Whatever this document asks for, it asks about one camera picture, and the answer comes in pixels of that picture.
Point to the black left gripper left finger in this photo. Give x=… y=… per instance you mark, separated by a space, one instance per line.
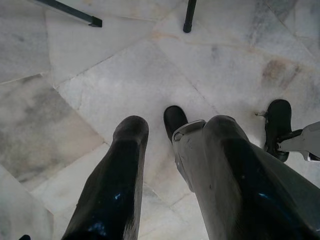
x=112 y=187

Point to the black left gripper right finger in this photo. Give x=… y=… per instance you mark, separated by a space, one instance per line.
x=245 y=200

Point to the grey robot right leg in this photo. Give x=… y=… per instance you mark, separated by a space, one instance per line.
x=300 y=141

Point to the black robot right foot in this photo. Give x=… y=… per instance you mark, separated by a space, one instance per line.
x=278 y=117

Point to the marble top folding table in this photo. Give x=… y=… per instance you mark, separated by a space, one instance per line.
x=189 y=17

